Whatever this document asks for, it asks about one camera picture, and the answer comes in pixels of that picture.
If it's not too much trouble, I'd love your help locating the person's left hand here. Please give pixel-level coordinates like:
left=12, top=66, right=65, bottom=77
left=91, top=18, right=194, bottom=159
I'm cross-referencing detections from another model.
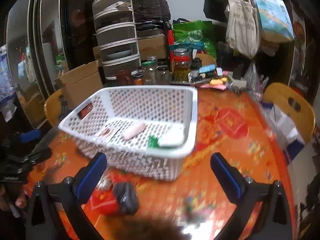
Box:
left=1, top=184, right=27, bottom=211

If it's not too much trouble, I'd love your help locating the black bag on shelf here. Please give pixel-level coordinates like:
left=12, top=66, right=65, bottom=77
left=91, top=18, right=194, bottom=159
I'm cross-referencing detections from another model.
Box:
left=132, top=0, right=171, bottom=22

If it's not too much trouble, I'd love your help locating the beige canvas tote bag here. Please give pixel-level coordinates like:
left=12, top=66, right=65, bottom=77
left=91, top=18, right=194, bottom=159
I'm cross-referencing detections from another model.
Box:
left=226, top=0, right=260, bottom=59

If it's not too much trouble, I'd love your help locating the green shopping bag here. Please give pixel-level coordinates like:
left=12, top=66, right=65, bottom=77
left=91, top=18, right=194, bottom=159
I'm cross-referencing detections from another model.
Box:
left=172, top=21, right=217, bottom=59

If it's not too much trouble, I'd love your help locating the blue printed hanging bag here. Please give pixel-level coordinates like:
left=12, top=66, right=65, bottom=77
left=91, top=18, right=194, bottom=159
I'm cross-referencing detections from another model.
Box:
left=254, top=0, right=295, bottom=43

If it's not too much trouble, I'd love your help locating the green foil packet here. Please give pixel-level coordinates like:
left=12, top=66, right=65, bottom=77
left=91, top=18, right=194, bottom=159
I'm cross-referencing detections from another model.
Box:
left=148, top=135, right=159, bottom=148

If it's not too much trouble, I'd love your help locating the black mesh pouch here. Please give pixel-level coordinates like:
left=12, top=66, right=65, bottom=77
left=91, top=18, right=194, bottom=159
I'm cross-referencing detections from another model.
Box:
left=112, top=182, right=139, bottom=215

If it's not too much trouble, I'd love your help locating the empty glass jar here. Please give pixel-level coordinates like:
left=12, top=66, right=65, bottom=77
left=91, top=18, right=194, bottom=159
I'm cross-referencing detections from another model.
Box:
left=156, top=66, right=170, bottom=85

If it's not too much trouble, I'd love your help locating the white red snack packet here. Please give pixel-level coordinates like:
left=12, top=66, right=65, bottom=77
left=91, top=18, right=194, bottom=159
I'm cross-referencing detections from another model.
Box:
left=95, top=127, right=119, bottom=143

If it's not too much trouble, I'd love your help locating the clear plastic bottle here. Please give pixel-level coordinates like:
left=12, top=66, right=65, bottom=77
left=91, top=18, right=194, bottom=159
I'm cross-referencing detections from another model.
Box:
left=122, top=123, right=146, bottom=140

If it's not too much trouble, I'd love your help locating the grey stacked drawer tower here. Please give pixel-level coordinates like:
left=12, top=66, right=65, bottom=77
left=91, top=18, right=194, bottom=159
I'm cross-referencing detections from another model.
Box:
left=92, top=0, right=141, bottom=78

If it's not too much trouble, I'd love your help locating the red lid pickle jar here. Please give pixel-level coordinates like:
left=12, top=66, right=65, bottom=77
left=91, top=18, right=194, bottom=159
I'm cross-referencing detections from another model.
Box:
left=172, top=48, right=191, bottom=82

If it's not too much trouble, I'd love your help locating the green lid glass jar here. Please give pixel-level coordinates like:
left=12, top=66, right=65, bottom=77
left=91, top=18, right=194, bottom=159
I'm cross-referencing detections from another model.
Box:
left=142, top=61, right=157, bottom=85

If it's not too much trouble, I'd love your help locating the left wooden chair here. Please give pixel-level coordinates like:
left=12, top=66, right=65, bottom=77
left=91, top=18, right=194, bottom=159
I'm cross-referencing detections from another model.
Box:
left=44, top=89, right=62, bottom=127

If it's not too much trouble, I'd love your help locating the white perforated plastic basket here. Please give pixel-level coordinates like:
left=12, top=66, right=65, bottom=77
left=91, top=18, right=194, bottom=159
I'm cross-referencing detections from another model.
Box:
left=58, top=85, right=198, bottom=181

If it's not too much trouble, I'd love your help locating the right wooden chair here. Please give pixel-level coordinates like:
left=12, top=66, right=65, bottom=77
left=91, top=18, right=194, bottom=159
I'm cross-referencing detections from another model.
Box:
left=263, top=82, right=316, bottom=143

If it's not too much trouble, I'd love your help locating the small black lid bottle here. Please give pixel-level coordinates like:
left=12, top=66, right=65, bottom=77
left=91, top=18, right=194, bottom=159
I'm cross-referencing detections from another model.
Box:
left=190, top=57, right=202, bottom=79

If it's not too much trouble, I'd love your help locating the white towel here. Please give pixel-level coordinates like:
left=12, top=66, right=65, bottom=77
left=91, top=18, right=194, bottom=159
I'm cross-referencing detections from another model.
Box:
left=158, top=125, right=184, bottom=148

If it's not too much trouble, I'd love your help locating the blue tissue pack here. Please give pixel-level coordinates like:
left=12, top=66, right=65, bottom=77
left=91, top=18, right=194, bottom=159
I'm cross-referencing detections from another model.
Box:
left=199, top=64, right=216, bottom=74

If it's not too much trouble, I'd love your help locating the small orange jar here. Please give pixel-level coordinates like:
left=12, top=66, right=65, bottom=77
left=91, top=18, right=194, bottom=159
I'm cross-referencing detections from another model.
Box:
left=132, top=73, right=144, bottom=86

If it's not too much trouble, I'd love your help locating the brown plastic mug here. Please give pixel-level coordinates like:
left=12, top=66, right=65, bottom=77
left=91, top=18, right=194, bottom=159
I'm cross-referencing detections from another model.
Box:
left=116, top=69, right=134, bottom=86

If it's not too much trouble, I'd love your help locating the wooden chair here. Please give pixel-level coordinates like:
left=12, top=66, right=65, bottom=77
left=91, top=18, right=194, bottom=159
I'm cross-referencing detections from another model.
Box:
left=263, top=82, right=316, bottom=143
left=44, top=89, right=62, bottom=127

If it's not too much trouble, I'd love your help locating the brown cardboard box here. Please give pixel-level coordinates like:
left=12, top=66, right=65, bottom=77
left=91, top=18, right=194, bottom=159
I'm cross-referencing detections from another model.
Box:
left=55, top=61, right=103, bottom=109

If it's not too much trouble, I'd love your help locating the red floral tablecloth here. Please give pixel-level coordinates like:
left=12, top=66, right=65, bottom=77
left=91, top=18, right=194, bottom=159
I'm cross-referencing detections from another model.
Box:
left=24, top=84, right=297, bottom=240

